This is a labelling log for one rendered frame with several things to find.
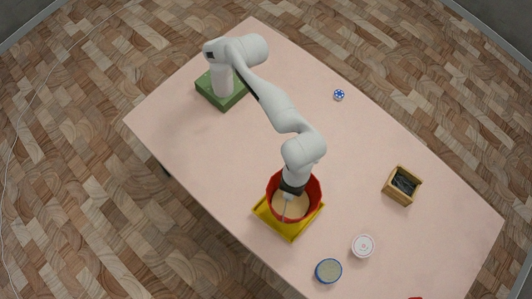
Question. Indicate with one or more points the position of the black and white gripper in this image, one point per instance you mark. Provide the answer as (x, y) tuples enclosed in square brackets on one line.
[(291, 186)]

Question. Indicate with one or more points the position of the yellow shallow tray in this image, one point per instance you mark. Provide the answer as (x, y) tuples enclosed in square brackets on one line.
[(288, 231)]

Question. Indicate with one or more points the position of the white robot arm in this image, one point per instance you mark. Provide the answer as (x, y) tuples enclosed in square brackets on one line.
[(242, 53)]

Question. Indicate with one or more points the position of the red pail with white handle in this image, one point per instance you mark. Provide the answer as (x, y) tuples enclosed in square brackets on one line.
[(297, 207)]

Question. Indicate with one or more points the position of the small wooden crate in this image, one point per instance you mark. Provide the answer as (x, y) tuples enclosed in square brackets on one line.
[(403, 179)]

